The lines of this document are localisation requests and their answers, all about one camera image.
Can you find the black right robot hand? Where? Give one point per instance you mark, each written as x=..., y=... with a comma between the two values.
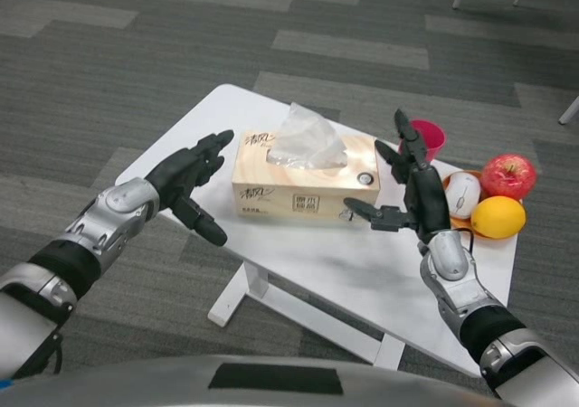
x=427, y=199

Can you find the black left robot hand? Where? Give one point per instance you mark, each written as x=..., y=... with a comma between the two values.
x=181, y=172

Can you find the beige tissue box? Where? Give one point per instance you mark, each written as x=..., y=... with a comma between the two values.
x=289, y=194

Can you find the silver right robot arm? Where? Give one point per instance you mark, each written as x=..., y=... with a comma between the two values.
x=452, y=267

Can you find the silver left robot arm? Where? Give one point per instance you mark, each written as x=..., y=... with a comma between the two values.
x=113, y=212

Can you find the white computer mouse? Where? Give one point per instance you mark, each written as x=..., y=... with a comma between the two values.
x=463, y=194

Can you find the orange plate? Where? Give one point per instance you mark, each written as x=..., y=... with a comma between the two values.
x=459, y=224

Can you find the pink plastic cup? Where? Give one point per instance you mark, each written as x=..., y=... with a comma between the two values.
x=432, y=135

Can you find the yellow lemon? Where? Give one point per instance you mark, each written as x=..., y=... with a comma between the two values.
x=497, y=217

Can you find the red apple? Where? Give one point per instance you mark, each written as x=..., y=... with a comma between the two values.
x=509, y=176

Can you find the white slanted desk leg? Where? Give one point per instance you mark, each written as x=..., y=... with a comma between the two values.
x=570, y=110

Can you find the silver robot chest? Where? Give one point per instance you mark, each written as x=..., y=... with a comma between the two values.
x=135, y=384

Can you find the white table leg frame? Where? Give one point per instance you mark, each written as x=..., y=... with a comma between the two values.
x=255, y=285

